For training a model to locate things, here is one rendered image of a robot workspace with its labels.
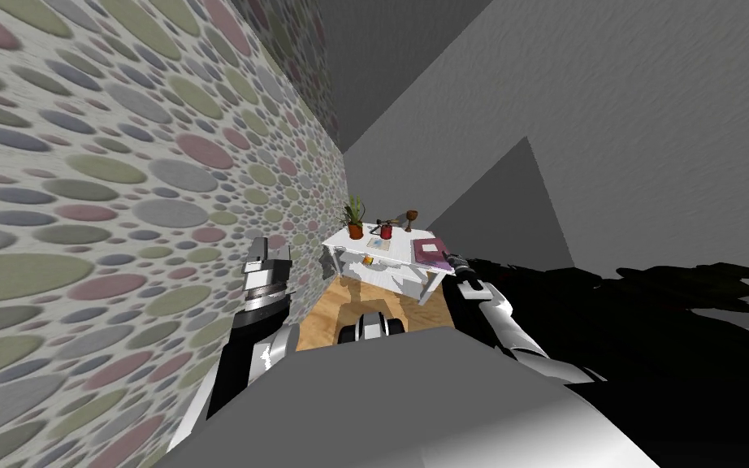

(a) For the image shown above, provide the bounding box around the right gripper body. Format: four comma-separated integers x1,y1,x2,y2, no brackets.
445,253,479,282

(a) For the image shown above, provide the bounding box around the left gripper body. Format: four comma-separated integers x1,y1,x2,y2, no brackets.
241,255,294,293

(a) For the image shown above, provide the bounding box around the purple book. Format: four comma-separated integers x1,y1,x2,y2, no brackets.
410,237,455,272

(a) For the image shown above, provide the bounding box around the white table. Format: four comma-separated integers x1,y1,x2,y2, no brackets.
320,223,455,307

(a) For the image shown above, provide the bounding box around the green plant in orange pot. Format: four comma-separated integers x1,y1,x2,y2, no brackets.
340,195,368,241

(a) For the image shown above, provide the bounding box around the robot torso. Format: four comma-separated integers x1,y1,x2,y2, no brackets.
153,311,663,468

